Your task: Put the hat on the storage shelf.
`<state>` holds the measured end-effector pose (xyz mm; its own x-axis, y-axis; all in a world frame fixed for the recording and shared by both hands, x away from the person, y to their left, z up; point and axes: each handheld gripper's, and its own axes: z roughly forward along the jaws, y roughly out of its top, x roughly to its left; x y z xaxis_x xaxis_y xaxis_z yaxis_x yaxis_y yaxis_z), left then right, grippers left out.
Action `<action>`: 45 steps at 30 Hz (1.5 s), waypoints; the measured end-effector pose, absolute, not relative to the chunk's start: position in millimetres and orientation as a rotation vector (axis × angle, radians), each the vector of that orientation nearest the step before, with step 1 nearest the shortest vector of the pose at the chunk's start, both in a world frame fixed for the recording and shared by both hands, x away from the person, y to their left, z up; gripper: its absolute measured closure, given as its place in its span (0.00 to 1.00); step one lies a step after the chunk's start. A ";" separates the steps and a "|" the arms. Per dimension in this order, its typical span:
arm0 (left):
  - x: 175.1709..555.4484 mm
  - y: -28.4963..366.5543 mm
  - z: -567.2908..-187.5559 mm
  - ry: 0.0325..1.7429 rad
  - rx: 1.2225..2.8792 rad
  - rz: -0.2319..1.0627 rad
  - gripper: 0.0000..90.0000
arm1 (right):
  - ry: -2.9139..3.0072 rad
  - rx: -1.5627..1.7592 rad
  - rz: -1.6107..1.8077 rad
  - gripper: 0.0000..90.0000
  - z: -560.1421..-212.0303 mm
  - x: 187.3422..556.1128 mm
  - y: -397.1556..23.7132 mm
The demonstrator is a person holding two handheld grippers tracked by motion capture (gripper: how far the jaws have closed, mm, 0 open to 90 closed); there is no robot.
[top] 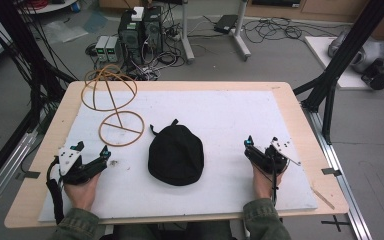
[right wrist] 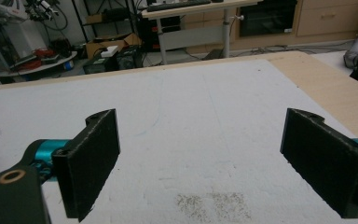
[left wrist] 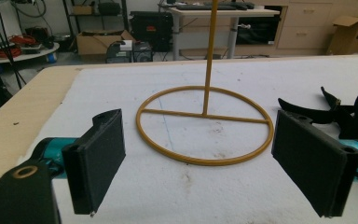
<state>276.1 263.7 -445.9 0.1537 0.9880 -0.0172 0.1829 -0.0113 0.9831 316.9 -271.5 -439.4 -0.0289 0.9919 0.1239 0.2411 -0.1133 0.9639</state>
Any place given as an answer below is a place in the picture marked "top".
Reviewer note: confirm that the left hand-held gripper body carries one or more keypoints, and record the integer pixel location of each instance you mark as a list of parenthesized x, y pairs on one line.
[(67, 160)]

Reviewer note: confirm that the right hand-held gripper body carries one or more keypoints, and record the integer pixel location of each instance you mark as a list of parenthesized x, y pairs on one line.
[(279, 155)]

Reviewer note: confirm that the black cap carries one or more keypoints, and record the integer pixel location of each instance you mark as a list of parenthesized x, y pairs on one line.
[(175, 156)]

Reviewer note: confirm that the person's right hand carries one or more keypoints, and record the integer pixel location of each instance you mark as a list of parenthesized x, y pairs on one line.
[(262, 185)]

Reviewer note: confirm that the person's left hand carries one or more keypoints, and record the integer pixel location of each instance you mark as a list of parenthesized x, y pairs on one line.
[(81, 195)]

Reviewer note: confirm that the grey tape piece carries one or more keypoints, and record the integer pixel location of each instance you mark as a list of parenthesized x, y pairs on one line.
[(28, 174), (330, 171)]

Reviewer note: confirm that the white foam mat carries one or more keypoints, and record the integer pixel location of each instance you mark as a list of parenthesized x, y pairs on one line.
[(213, 113)]

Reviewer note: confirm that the thin wooden stick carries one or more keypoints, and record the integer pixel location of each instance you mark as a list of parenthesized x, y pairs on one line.
[(323, 198)]

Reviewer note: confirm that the black tape cross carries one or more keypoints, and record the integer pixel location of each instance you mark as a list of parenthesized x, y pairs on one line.
[(336, 223)]

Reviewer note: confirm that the white platform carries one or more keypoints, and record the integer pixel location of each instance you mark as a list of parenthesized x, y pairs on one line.
[(320, 53)]

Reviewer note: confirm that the grey power supply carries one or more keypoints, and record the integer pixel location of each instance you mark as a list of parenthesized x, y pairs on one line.
[(113, 49), (101, 48)]

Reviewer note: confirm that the white metal stand leg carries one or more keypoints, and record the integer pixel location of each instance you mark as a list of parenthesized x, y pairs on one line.
[(240, 36), (187, 40)]

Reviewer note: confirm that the clear plastic sheet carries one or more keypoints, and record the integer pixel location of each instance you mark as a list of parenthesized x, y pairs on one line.
[(65, 31)]

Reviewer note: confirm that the black computer tower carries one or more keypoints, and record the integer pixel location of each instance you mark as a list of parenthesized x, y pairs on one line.
[(131, 36), (153, 30)]

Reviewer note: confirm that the black device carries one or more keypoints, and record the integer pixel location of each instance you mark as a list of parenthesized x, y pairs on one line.
[(380, 76)]

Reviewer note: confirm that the black flat box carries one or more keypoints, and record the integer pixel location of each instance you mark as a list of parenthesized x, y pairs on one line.
[(226, 23)]

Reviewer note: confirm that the grey robot shell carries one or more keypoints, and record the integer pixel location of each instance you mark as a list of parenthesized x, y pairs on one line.
[(370, 51)]

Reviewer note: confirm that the round white table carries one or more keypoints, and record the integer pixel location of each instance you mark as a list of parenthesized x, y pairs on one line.
[(51, 6)]

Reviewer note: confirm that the white box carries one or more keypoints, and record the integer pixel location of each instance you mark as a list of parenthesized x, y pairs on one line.
[(138, 13)]

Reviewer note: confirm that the aluminium rail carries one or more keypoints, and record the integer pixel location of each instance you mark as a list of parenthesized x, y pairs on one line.
[(10, 166), (338, 166)]

